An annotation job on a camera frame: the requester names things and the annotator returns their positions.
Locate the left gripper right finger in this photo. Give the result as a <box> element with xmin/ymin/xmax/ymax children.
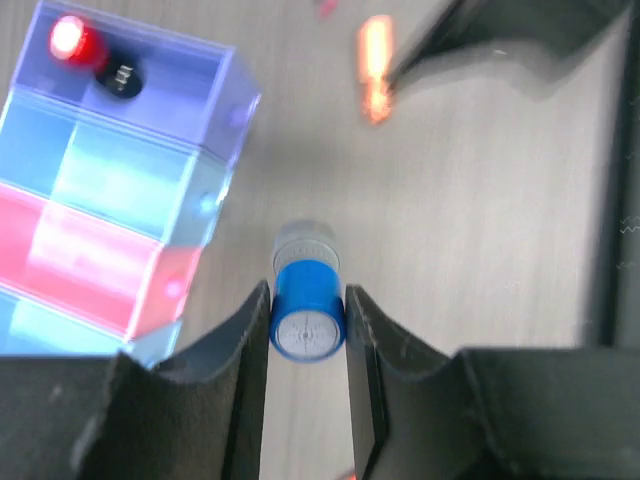
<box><xmin>345</xmin><ymin>285</ymin><xmax>639</xmax><ymax>479</ymax></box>

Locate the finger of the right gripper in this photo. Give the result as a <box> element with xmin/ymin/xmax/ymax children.
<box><xmin>387</xmin><ymin>1</ymin><xmax>630</xmax><ymax>95</ymax></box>

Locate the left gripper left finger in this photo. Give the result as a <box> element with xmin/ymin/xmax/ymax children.
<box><xmin>1</xmin><ymin>282</ymin><xmax>271</xmax><ymax>479</ymax></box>

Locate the light blue front bin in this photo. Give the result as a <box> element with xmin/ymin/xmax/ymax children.
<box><xmin>0</xmin><ymin>289</ymin><xmax>184</xmax><ymax>369</ymax></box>

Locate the light blue bin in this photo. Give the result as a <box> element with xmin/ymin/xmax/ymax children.
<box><xmin>0</xmin><ymin>289</ymin><xmax>184</xmax><ymax>369</ymax></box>
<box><xmin>1</xmin><ymin>91</ymin><xmax>232</xmax><ymax>246</ymax></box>

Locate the red pen refill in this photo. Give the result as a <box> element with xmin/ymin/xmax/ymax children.
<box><xmin>314</xmin><ymin>0</ymin><xmax>339</xmax><ymax>18</ymax></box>

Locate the blue small object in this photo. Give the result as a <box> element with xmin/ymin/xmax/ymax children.
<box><xmin>270</xmin><ymin>219</ymin><xmax>346</xmax><ymax>363</ymax></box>

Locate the purple plastic bin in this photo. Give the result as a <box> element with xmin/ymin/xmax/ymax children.
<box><xmin>12</xmin><ymin>1</ymin><xmax>260</xmax><ymax>165</ymax></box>

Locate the red black stamp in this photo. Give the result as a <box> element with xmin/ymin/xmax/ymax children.
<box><xmin>49</xmin><ymin>15</ymin><xmax>144</xmax><ymax>100</ymax></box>

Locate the pink plastic bin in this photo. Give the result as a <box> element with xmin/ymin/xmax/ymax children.
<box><xmin>1</xmin><ymin>185</ymin><xmax>202</xmax><ymax>340</ymax></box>

